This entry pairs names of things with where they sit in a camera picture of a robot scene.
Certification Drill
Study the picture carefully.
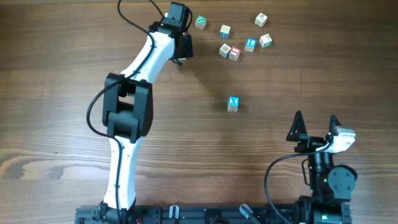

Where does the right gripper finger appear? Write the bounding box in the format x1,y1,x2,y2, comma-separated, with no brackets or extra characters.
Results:
286,111,308,142
329,114,341,134

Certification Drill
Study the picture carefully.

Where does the wooden base block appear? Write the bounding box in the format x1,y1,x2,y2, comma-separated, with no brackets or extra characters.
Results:
228,107,238,112

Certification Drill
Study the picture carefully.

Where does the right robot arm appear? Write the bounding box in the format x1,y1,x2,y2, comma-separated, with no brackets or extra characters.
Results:
286,111,358,224

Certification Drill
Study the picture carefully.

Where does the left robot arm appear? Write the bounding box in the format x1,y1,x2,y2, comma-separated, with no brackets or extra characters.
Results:
98,2,193,223

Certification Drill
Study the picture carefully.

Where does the green N block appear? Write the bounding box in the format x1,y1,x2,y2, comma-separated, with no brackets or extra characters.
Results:
195,15,207,30

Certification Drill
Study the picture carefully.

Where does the wooden picture block centre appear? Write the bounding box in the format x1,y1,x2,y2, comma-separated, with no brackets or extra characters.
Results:
219,44,231,58

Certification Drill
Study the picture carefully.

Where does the wooden picture block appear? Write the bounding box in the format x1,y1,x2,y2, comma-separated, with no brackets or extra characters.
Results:
255,12,268,27
219,44,231,58

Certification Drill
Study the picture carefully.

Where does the blue H block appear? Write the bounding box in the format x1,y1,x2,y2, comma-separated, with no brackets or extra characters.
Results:
220,24,231,39

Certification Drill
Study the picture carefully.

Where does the red I block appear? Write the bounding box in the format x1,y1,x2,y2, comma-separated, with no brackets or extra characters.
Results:
228,47,241,61

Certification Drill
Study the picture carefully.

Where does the blue L block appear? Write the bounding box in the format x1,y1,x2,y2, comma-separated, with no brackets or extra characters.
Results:
244,38,257,52

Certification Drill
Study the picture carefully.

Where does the wooden picture block top right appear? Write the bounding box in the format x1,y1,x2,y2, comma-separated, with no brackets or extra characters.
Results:
255,12,268,27

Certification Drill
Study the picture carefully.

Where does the green-sided block right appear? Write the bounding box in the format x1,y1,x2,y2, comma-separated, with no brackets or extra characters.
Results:
259,34,272,48

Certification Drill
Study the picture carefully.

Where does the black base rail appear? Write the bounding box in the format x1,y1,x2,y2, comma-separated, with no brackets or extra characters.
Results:
75,205,284,224

